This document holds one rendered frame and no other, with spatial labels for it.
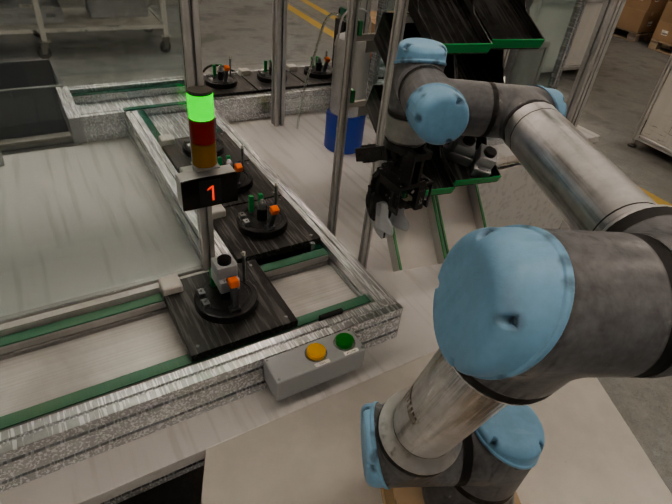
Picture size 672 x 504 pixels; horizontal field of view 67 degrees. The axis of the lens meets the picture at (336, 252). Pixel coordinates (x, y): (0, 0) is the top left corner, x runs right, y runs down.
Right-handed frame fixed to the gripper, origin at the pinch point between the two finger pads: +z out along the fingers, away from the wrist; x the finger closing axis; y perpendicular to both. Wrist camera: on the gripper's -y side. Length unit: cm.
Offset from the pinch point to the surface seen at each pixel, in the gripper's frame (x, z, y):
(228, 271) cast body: -24.8, 15.4, -17.7
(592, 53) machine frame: 159, -1, -73
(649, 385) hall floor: 162, 123, 15
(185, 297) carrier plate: -32.7, 25.7, -24.7
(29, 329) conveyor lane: -64, 28, -31
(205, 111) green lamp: -23.8, -15.4, -29.1
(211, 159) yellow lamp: -23.2, -5.1, -29.1
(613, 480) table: 29, 37, 49
